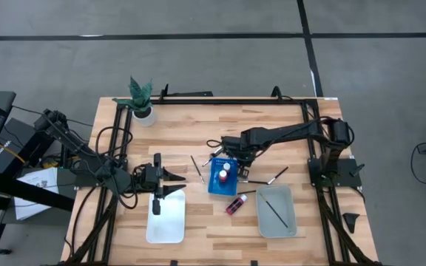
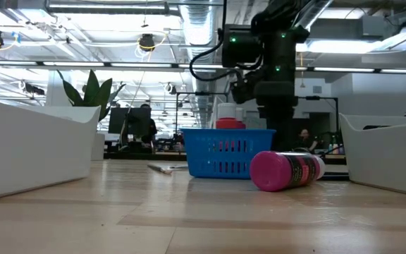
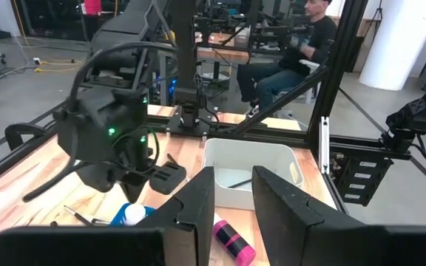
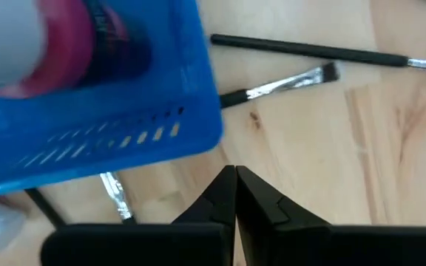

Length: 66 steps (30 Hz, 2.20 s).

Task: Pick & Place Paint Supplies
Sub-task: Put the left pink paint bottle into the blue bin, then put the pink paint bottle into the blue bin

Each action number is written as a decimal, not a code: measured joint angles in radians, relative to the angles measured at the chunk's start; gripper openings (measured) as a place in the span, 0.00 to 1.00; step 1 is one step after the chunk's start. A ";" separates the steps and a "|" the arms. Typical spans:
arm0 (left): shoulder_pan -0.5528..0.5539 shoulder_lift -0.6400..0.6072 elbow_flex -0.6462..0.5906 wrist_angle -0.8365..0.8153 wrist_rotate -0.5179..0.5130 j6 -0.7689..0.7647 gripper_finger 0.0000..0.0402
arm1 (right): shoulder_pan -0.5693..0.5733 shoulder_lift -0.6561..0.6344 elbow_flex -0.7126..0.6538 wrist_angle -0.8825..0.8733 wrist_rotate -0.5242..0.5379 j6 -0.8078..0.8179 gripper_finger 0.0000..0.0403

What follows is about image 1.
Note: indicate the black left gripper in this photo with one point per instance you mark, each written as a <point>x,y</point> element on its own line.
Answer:
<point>157,184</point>

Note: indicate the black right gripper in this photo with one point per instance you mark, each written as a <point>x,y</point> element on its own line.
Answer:
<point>240,147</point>

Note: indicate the pink paint bottle white cap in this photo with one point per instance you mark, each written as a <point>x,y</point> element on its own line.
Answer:
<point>226,167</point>
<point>235,205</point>

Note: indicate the red paint bottle white cap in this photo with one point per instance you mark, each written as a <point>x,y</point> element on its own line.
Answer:
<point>223,176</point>

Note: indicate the black paintbrush tan bristles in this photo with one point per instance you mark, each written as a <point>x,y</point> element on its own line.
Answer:
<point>197,169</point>

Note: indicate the thick black brush silver ferrule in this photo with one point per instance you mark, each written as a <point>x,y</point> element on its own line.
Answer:
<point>216,151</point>

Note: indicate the white plastic bin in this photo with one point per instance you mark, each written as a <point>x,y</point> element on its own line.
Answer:
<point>168,221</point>

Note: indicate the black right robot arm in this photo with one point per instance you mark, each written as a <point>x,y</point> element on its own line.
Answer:
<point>290,132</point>

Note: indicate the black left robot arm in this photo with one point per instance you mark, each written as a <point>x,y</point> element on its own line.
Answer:
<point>76,144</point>

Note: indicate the blue plastic basket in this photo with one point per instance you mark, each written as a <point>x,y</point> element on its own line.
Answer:
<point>216,188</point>

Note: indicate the grey plastic bin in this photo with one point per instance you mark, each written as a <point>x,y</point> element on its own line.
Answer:
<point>283,201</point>

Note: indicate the small black clip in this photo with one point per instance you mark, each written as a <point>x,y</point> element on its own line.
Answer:
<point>174,263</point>
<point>254,263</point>

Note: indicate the black flat bar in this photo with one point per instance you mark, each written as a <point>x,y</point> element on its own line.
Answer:
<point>191,94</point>

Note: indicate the green plant in white pot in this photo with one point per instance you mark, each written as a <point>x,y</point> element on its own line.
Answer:
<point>139,94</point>

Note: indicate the black desk beam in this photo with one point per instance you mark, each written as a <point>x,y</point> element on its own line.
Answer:
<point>50,198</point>

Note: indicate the white paper sheet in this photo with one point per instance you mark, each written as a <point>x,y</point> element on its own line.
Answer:
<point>37,176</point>

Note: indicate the black computer box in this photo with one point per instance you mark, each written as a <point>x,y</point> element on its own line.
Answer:
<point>17,144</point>

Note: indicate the black caster wheel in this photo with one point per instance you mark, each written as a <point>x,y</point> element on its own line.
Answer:
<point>2,252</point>

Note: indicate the black aluminium table frame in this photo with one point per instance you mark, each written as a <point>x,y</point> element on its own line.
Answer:
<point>242,101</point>

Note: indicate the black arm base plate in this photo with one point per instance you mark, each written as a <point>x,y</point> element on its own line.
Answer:
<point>83,182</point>
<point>350,181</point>

